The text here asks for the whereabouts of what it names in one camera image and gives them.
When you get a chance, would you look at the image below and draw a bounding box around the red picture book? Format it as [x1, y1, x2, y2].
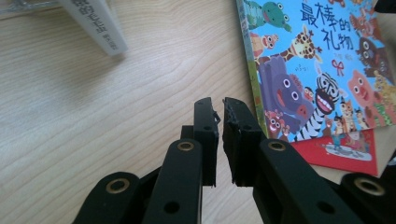
[290, 128, 379, 177]

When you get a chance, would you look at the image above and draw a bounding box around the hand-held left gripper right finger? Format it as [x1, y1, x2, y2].
[221, 96, 268, 189]

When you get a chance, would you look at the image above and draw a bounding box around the white book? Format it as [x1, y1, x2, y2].
[57, 0, 130, 57]

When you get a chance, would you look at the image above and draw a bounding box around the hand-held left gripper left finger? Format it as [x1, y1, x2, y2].
[180, 96, 221, 189]

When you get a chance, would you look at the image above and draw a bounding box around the clear plastic book rack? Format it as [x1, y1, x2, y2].
[0, 0, 61, 15]

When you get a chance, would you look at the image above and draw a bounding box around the blue animal picture book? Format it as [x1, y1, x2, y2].
[234, 0, 396, 144]

